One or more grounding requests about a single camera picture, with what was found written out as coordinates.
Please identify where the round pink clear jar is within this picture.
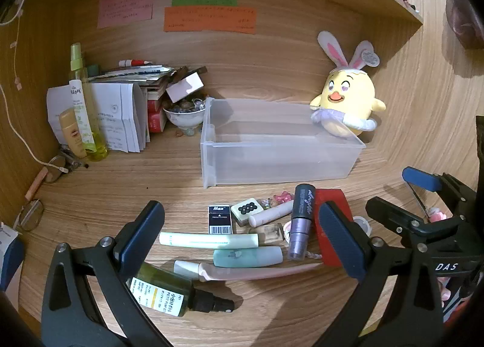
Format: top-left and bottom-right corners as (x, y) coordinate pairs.
(283, 220), (299, 244)

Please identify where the beige sunscreen tube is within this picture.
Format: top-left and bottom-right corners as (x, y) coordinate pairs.
(58, 108), (88, 159)

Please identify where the yellow chick plush toy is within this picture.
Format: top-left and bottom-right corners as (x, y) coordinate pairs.
(309, 31), (386, 138)

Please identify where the red gift box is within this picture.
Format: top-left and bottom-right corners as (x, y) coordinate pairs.
(314, 188), (358, 268)

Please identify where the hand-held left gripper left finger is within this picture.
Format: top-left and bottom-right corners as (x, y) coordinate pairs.
(41, 200), (167, 347)

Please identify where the small pink ornament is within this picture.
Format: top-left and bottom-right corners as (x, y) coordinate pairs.
(427, 207), (449, 223)

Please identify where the yellow-green spray bottle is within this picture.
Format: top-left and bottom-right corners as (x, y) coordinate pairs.
(68, 43), (110, 162)

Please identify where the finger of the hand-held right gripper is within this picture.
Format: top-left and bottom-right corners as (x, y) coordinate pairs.
(365, 197), (432, 247)
(402, 167), (477, 219)

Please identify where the white footed bowl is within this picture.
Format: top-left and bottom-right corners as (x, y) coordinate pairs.
(162, 99), (207, 131)

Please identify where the orange paper note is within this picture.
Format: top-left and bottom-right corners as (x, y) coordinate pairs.
(163, 6), (257, 35)

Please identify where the purple lip gloss tube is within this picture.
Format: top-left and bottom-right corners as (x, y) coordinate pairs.
(287, 183), (317, 261)

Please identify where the white pink lip balm tube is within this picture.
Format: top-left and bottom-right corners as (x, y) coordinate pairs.
(248, 200), (295, 227)

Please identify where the green paper note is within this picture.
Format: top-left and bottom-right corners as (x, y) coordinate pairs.
(171, 0), (239, 7)

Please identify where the white cable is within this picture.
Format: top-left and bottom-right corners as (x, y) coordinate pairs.
(0, 0), (69, 174)

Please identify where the dark green spray bottle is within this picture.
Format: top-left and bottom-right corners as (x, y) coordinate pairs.
(130, 262), (236, 318)

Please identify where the clear plastic storage bin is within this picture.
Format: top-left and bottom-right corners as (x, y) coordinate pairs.
(200, 97), (367, 190)

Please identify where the white mahjong tile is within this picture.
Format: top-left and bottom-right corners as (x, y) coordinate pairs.
(231, 199), (262, 226)

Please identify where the pile of polished stones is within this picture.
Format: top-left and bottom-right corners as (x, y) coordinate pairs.
(168, 98), (205, 138)

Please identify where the light green cosmetic tube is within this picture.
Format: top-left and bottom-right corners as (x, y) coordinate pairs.
(159, 232), (260, 249)

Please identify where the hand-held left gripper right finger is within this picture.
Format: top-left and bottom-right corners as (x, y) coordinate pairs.
(314, 201), (444, 347)

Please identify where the stack of white paper leaflets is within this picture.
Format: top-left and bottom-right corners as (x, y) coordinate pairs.
(46, 83), (151, 153)

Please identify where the white round cap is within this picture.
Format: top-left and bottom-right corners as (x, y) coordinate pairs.
(353, 216), (373, 236)

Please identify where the pink white small box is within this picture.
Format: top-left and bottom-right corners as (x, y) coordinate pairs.
(165, 72), (204, 103)

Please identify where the small clear square case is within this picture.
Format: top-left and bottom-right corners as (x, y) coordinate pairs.
(259, 223), (284, 246)

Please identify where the black blue staple box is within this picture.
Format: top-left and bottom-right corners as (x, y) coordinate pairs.
(208, 205), (232, 235)

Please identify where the pink paper note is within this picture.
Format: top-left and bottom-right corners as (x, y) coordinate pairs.
(97, 0), (153, 29)

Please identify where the small teal bottle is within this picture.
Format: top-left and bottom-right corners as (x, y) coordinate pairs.
(213, 247), (283, 268)

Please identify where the pile of books and papers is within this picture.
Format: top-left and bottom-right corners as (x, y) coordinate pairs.
(88, 63), (175, 100)

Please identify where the person's right hand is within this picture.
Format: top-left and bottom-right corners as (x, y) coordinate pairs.
(440, 277), (456, 308)

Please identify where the tan wooden stick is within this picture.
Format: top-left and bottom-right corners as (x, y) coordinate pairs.
(25, 167), (50, 200)

